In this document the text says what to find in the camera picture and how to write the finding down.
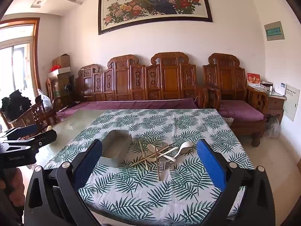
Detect square purple seat cushion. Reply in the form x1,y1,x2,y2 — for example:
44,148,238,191
220,100,265,123

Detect grey metal tray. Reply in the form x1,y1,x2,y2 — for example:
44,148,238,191
97,129,132,168

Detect long purple sofa cushion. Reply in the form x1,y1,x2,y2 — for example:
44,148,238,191
56,98,199,120

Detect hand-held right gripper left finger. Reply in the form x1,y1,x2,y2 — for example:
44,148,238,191
24,139,104,226

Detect leaf print tablecloth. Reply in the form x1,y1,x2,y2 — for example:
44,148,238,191
42,109,255,226

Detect clear plastic bag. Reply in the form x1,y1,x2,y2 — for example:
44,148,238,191
36,89,53,112

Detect clear plastic fork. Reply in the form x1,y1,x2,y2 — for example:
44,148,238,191
156,157,176,182

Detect carved wooden sofa bench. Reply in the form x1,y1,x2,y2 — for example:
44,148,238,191
55,52,221,123

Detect wooden chopstick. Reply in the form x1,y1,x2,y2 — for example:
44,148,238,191
138,142,149,170
131,145,174,167
141,147,179,162

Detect grey floor bag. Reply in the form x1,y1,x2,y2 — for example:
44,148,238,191
266,115,281,139

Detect wooden door frame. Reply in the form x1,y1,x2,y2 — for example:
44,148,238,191
0,18,40,92

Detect person's left forearm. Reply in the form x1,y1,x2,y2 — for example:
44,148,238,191
0,168,25,219

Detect stacked cardboard boxes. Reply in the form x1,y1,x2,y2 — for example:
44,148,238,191
48,67,71,99

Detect white wall panel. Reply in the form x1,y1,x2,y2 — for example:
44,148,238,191
282,83,300,122

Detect green wall sign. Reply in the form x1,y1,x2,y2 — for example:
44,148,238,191
264,21,285,41

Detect large white plastic spoon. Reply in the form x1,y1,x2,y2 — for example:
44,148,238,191
162,142,196,163

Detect black cloth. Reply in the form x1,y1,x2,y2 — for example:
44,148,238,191
1,89,32,120

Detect carved wooden armchair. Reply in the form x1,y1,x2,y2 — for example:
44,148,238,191
202,53,270,147

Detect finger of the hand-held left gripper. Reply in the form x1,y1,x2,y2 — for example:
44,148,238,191
3,130,57,149
0,124,38,142

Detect wooden side table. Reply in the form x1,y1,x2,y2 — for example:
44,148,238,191
247,85,286,125

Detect white desk device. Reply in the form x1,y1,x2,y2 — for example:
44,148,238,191
275,83,286,96

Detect framed peacock painting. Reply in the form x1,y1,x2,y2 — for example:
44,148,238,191
98,0,213,35

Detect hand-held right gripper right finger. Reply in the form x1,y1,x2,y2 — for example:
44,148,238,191
196,139,275,226

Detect brown cardboard box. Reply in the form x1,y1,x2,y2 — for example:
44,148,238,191
52,54,71,69

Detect wooden dining chair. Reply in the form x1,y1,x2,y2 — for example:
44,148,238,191
0,99,51,137

